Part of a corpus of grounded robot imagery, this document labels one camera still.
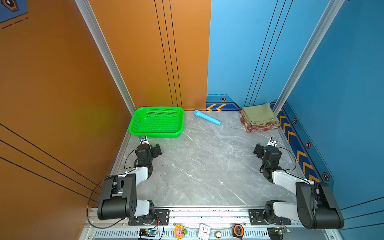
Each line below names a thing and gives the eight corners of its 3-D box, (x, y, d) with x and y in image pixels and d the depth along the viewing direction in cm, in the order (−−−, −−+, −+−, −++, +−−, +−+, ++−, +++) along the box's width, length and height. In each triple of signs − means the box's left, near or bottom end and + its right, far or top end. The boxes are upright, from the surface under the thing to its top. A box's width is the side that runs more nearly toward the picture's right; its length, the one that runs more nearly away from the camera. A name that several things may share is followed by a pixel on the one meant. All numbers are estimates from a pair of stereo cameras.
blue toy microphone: (193, 115, 121) (193, 112, 118) (195, 112, 123) (195, 109, 120) (219, 126, 114) (220, 122, 111) (221, 122, 116) (222, 119, 113)
